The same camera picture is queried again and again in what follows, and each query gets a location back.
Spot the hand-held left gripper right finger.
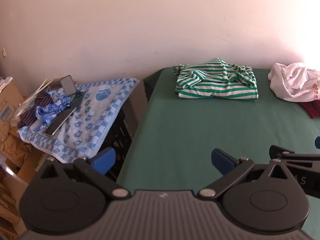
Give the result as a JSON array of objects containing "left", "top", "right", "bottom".
[{"left": 197, "top": 149, "right": 292, "bottom": 200}]

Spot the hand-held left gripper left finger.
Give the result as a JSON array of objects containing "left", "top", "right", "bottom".
[{"left": 37, "top": 148, "right": 132, "bottom": 200}]

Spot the white shirt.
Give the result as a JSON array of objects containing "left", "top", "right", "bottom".
[{"left": 268, "top": 62, "right": 320, "bottom": 103}]

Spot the dark red garment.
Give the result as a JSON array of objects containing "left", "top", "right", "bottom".
[{"left": 299, "top": 100, "right": 320, "bottom": 119}]

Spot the blue floral towel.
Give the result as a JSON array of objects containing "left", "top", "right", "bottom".
[{"left": 19, "top": 78, "right": 140, "bottom": 164}]

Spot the black smartphone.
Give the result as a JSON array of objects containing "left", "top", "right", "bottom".
[{"left": 44, "top": 106, "right": 77, "bottom": 137}]

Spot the dark green clip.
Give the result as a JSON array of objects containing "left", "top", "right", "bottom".
[{"left": 72, "top": 91, "right": 84, "bottom": 105}]

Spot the blue floral cloth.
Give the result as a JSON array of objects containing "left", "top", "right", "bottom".
[{"left": 35, "top": 96, "right": 74, "bottom": 125}]

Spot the green striped shirt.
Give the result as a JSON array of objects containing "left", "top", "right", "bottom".
[{"left": 173, "top": 58, "right": 259, "bottom": 102}]

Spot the silver metal tin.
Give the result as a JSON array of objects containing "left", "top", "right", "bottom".
[{"left": 51, "top": 75, "right": 77, "bottom": 96}]

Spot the brown cardboard box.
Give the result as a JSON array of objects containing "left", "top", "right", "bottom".
[
  {"left": 0, "top": 127, "right": 49, "bottom": 183},
  {"left": 0, "top": 180, "right": 25, "bottom": 238}
]

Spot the dark striped cloth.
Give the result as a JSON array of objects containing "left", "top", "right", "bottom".
[{"left": 17, "top": 91, "right": 54, "bottom": 128}]

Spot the clear plastic bag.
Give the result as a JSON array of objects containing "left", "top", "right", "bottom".
[{"left": 10, "top": 79, "right": 54, "bottom": 120}]

